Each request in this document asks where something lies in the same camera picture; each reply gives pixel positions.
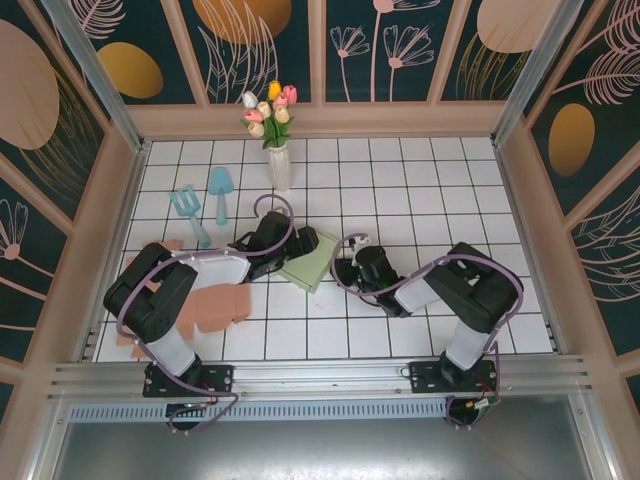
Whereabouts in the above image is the green paper box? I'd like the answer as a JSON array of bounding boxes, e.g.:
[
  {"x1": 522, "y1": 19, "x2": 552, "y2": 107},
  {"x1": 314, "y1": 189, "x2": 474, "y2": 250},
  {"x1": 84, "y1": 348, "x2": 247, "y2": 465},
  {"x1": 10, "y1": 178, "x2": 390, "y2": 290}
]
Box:
[{"x1": 279, "y1": 228, "x2": 344, "y2": 295}]

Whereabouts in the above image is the pink paper box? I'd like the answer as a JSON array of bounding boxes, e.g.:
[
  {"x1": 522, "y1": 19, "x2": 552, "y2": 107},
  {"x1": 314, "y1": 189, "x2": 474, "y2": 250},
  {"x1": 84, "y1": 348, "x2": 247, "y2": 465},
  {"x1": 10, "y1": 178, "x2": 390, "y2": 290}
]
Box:
[{"x1": 115, "y1": 238, "x2": 251, "y2": 360}]

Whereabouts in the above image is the white ribbed vase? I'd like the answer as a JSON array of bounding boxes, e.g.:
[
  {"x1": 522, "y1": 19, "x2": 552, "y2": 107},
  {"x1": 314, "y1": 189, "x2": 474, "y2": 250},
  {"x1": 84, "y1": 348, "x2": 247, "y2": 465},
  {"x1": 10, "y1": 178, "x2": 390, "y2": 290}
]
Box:
[{"x1": 267, "y1": 145, "x2": 293, "y2": 193}]

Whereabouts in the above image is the teal toy garden trowel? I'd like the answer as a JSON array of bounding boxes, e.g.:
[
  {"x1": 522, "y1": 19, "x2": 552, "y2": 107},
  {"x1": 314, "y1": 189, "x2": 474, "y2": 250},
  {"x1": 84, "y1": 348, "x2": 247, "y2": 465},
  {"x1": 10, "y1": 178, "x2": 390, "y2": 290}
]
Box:
[{"x1": 207, "y1": 166, "x2": 235, "y2": 226}]

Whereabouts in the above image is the teal toy garden fork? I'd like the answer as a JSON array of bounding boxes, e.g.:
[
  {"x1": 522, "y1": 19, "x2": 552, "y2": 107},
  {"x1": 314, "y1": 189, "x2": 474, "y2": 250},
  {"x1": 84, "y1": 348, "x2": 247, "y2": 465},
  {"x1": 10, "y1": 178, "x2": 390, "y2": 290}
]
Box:
[{"x1": 169, "y1": 184, "x2": 213, "y2": 250}]

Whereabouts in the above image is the artificial tulip bouquet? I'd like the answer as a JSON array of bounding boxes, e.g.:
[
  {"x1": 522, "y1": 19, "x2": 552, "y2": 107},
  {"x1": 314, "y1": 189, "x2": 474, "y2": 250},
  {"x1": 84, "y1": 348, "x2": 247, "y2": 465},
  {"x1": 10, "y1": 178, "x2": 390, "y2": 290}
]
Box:
[{"x1": 241, "y1": 79, "x2": 299, "y2": 150}]

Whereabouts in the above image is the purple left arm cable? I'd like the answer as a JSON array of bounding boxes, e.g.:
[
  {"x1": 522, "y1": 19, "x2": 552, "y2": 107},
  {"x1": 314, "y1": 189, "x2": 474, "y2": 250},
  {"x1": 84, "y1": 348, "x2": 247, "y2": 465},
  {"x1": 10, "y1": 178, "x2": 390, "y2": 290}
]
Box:
[{"x1": 115, "y1": 193, "x2": 297, "y2": 437}]

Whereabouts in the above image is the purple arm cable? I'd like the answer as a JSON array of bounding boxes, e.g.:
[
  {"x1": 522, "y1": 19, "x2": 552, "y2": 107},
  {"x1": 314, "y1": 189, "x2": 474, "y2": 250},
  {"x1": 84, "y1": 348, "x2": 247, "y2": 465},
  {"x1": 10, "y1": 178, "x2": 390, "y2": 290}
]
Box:
[
  {"x1": 330, "y1": 232, "x2": 525, "y2": 430},
  {"x1": 115, "y1": 193, "x2": 297, "y2": 437}
]

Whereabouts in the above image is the aluminium mounting rail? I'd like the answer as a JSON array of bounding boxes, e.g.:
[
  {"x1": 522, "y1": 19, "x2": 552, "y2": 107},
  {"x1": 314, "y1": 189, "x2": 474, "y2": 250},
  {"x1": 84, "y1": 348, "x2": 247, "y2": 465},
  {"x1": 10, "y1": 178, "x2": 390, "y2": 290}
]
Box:
[{"x1": 47, "y1": 355, "x2": 594, "y2": 401}]

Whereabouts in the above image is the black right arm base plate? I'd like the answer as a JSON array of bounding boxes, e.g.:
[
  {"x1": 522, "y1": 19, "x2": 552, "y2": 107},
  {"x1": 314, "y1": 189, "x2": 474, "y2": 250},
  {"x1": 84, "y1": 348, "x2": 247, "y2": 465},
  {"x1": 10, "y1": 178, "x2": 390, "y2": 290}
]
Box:
[{"x1": 408, "y1": 360, "x2": 501, "y2": 396}]

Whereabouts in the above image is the slotted grey cable duct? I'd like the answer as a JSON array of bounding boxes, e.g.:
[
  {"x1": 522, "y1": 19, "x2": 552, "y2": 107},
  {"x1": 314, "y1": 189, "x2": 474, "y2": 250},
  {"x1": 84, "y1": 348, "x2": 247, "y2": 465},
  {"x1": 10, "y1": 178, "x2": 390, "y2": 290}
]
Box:
[{"x1": 67, "y1": 399, "x2": 451, "y2": 424}]

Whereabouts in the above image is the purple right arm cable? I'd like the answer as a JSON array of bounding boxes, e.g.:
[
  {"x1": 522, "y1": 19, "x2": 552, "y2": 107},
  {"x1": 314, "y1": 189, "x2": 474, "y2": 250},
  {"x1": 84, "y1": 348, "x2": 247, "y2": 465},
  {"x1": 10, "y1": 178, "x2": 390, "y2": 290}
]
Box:
[{"x1": 330, "y1": 232, "x2": 525, "y2": 430}]

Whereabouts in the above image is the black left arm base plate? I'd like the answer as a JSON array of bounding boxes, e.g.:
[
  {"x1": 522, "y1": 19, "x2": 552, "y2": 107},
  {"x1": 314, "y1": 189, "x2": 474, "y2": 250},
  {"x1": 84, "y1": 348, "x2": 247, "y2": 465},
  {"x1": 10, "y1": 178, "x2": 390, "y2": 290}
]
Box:
[{"x1": 143, "y1": 363, "x2": 236, "y2": 399}]

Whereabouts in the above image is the aluminium frame post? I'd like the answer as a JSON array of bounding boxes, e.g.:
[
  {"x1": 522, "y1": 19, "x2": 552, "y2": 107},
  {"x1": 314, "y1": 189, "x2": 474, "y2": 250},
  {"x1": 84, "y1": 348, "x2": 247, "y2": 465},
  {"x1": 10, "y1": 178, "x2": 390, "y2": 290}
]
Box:
[
  {"x1": 42, "y1": 0, "x2": 151, "y2": 154},
  {"x1": 489, "y1": 0, "x2": 584, "y2": 146}
]

